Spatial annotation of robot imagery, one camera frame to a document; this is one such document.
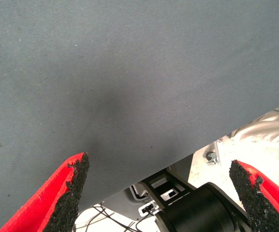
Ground black metal frame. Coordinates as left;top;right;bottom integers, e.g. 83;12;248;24
139;169;195;211

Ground black cylindrical housing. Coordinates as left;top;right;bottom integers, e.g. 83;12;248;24
158;182;251;232

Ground white socket with black plug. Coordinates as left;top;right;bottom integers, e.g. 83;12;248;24
138;203;160;217

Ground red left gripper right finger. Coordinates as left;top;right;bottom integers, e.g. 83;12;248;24
228;159;279;232

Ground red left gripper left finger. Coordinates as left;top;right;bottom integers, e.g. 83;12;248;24
0;151;91;232

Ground dark grey table cloth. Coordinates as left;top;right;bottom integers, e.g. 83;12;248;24
0;0;279;232

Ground white crumpled sheet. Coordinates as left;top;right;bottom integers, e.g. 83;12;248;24
228;112;279;194

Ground thin black floor cables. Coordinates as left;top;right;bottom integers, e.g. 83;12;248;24
74;204;145;232

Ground small black caster wheel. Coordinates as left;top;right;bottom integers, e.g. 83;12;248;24
206;151;219;166

